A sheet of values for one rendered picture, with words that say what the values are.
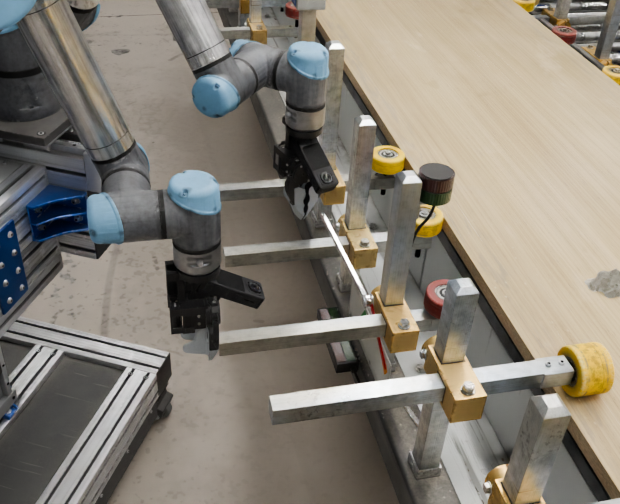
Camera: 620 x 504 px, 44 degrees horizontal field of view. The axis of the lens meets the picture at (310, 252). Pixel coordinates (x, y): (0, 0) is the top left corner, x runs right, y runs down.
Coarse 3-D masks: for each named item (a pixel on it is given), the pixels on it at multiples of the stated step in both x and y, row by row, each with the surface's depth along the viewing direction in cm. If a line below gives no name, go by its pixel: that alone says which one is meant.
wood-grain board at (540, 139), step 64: (384, 0) 265; (448, 0) 269; (512, 0) 272; (384, 64) 221; (448, 64) 223; (512, 64) 226; (576, 64) 228; (384, 128) 191; (448, 128) 191; (512, 128) 193; (576, 128) 194; (512, 192) 168; (576, 192) 169; (512, 256) 149; (576, 256) 150; (512, 320) 134; (576, 320) 135
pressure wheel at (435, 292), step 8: (440, 280) 141; (448, 280) 141; (432, 288) 139; (440, 288) 139; (432, 296) 137; (440, 296) 137; (424, 304) 139; (432, 304) 136; (440, 304) 135; (432, 312) 137; (440, 312) 136
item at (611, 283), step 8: (600, 272) 145; (608, 272) 145; (616, 272) 144; (592, 280) 144; (600, 280) 142; (608, 280) 142; (616, 280) 142; (592, 288) 142; (600, 288) 141; (608, 288) 142; (616, 288) 140; (608, 296) 140; (616, 296) 140
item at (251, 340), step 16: (336, 320) 138; (352, 320) 138; (368, 320) 138; (384, 320) 138; (416, 320) 139; (432, 320) 139; (224, 336) 133; (240, 336) 133; (256, 336) 133; (272, 336) 133; (288, 336) 134; (304, 336) 135; (320, 336) 136; (336, 336) 136; (352, 336) 137; (368, 336) 138; (224, 352) 133; (240, 352) 133
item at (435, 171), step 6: (426, 168) 127; (432, 168) 127; (438, 168) 127; (444, 168) 127; (450, 168) 127; (426, 174) 125; (432, 174) 126; (438, 174) 126; (444, 174) 126; (450, 174) 126; (438, 180) 124; (420, 204) 128; (432, 210) 131; (414, 234) 134
